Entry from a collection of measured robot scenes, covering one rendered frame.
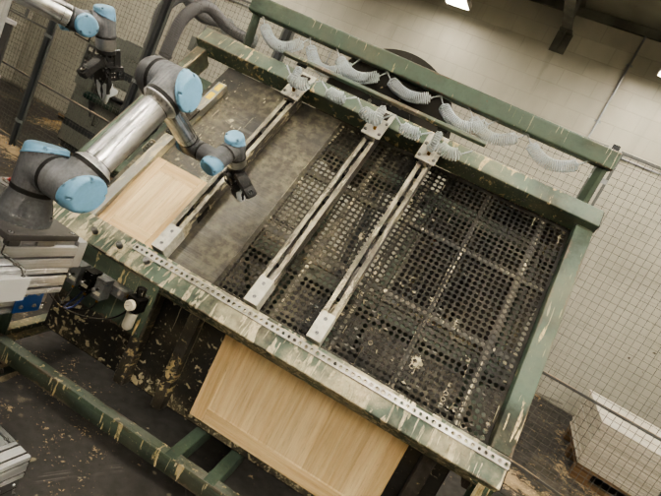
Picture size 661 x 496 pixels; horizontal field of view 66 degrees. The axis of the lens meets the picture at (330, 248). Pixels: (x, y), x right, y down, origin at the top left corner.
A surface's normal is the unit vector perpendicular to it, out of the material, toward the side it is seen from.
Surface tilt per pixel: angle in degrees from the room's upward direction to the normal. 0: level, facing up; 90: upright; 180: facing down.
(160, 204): 51
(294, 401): 90
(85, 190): 97
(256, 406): 90
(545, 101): 90
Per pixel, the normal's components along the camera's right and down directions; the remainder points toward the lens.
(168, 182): 0.07, -0.50
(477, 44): -0.38, 0.00
